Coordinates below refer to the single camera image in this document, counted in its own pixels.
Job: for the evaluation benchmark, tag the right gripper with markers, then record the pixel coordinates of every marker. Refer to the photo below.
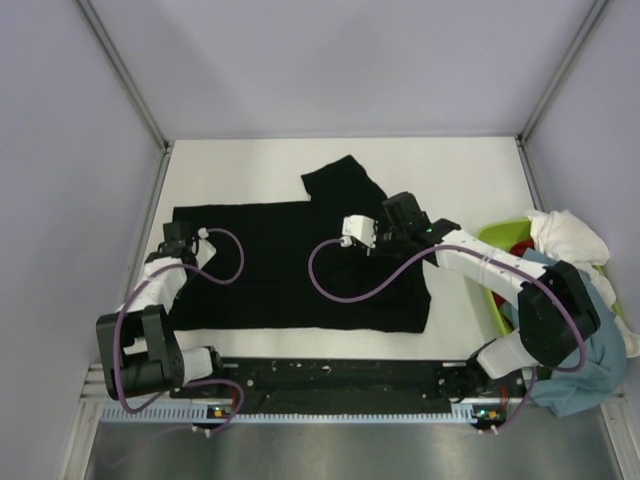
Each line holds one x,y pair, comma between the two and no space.
381,227

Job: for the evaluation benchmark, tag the black t shirt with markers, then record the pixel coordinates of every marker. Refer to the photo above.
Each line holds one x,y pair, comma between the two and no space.
269,246

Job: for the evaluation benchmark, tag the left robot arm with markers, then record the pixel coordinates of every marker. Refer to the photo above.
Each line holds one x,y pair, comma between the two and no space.
139,352

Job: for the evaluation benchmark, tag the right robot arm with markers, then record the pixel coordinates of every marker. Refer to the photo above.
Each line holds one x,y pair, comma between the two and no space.
556,314

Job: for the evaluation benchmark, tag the green plastic bin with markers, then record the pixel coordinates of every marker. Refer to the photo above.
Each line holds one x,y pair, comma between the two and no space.
505,235

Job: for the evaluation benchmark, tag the red t shirt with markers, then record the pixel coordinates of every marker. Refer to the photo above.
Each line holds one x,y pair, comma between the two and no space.
518,249

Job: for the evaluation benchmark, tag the blue t shirt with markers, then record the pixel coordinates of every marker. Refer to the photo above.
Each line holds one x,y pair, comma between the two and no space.
605,368

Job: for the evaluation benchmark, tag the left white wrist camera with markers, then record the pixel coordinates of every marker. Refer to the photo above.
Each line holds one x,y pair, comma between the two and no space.
205,249

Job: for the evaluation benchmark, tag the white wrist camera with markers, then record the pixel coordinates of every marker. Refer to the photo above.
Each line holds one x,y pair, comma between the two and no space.
358,229
205,249

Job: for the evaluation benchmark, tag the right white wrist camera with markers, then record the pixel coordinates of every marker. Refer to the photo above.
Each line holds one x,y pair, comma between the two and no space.
358,229

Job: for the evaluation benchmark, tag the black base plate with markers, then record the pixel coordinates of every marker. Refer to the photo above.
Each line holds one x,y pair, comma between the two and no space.
345,386

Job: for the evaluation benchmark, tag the left aluminium frame post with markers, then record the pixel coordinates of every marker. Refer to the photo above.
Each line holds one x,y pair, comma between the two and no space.
126,81

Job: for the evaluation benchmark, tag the aluminium frame post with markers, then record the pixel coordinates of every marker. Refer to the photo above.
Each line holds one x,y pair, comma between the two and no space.
588,26
126,81

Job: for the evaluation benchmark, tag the right aluminium frame post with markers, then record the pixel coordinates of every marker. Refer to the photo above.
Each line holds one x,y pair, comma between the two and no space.
588,26

